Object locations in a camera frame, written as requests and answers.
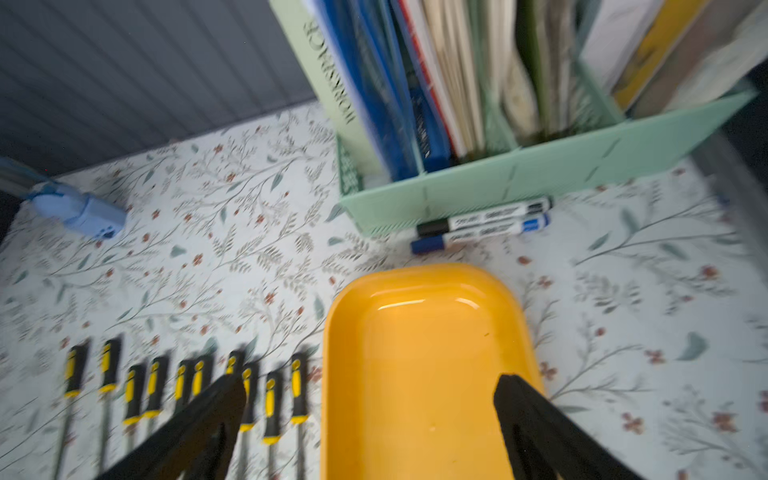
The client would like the blue marker pen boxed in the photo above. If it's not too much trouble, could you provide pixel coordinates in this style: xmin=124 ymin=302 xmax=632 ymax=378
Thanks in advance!
xmin=410 ymin=213 xmax=550 ymax=255

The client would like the black yellow file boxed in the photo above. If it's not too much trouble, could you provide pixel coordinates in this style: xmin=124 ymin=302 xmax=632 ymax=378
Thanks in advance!
xmin=143 ymin=354 xmax=170 ymax=438
xmin=225 ymin=349 xmax=245 ymax=379
xmin=191 ymin=354 xmax=214 ymax=398
xmin=97 ymin=336 xmax=123 ymax=476
xmin=123 ymin=363 xmax=147 ymax=454
xmin=174 ymin=359 xmax=194 ymax=414
xmin=263 ymin=369 xmax=283 ymax=480
xmin=236 ymin=361 xmax=259 ymax=480

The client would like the white book in organizer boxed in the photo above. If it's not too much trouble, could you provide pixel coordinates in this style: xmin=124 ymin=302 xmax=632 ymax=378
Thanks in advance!
xmin=269 ymin=0 xmax=389 ymax=183

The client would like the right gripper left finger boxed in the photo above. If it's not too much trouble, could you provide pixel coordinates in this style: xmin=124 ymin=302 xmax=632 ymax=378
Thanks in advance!
xmin=99 ymin=374 xmax=246 ymax=479

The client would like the black marker pen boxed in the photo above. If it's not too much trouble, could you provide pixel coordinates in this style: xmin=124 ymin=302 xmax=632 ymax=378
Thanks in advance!
xmin=415 ymin=196 xmax=554 ymax=238

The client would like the green desktop file organizer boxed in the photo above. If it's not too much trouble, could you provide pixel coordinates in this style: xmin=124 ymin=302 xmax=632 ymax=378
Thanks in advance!
xmin=268 ymin=0 xmax=758 ymax=238

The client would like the white binder right side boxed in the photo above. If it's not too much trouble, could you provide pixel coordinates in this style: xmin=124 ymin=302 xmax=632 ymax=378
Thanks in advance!
xmin=630 ymin=1 xmax=767 ymax=118

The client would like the blue folder in organizer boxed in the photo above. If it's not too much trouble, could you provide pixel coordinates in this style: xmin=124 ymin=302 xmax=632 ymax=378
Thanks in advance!
xmin=307 ymin=1 xmax=453 ymax=183

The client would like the thin round needle file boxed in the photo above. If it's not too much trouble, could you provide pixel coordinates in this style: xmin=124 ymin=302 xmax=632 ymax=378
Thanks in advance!
xmin=290 ymin=351 xmax=309 ymax=479

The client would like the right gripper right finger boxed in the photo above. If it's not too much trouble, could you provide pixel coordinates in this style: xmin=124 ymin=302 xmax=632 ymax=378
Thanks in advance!
xmin=493 ymin=375 xmax=639 ymax=479

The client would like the yellow plastic storage tray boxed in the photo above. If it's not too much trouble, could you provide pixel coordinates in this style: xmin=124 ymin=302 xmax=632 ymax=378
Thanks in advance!
xmin=321 ymin=263 xmax=543 ymax=479

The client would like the blue small desk lamp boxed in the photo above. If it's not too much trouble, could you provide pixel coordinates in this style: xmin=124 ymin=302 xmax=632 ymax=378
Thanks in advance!
xmin=1 ymin=156 xmax=127 ymax=240

